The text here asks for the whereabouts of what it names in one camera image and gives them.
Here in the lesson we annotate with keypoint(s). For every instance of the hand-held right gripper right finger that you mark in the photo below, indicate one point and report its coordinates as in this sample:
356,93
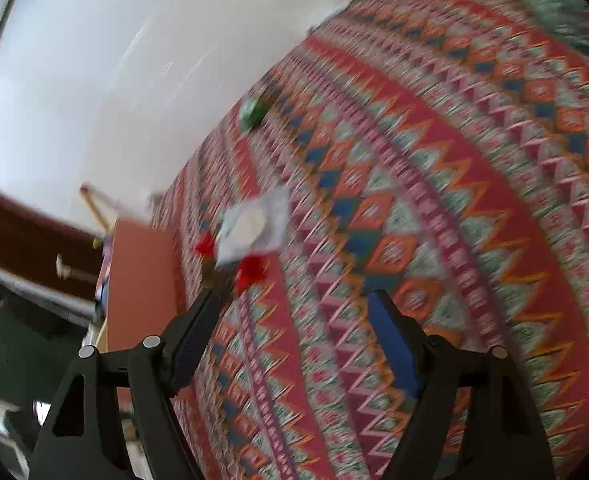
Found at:
392,342

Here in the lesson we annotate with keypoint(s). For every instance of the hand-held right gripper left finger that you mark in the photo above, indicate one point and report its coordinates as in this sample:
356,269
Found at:
189,342

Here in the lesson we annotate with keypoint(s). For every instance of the white packet with cream disc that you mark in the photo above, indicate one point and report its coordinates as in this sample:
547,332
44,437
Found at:
252,225

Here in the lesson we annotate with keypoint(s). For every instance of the small red toy piece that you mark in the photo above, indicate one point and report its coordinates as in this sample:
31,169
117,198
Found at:
250,270
205,246

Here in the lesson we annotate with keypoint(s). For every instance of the red patterned blanket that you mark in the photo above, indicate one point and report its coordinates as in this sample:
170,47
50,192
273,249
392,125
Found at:
424,210

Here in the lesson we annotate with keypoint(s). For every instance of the wooden stick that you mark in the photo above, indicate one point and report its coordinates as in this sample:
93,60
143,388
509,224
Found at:
97,210

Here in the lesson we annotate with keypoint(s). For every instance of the brown wooden door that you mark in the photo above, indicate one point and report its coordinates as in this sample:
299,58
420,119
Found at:
19,230

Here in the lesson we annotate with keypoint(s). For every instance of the green toy car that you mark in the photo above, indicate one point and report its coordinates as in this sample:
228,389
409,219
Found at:
252,112

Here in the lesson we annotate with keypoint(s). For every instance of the clear plastic bag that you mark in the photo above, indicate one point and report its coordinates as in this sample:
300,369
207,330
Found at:
559,5

